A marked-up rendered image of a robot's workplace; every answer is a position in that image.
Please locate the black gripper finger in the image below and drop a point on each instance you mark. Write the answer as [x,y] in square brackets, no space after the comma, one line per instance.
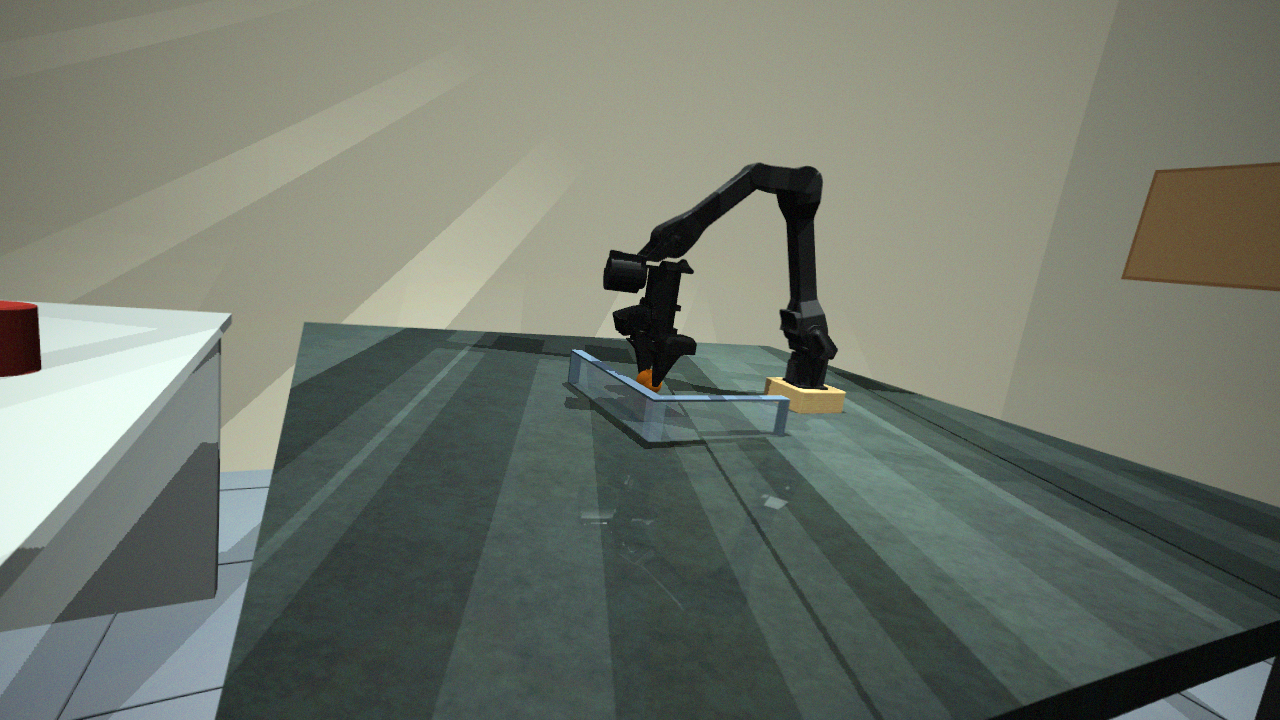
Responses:
[662,363]
[643,356]

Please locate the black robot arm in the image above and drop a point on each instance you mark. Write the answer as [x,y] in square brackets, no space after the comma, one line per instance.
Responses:
[803,323]

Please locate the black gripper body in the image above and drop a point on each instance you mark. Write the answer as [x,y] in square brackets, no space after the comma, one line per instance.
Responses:
[666,338]

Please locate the clear l-shaped wall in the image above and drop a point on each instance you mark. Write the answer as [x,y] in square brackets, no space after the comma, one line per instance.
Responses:
[672,421]

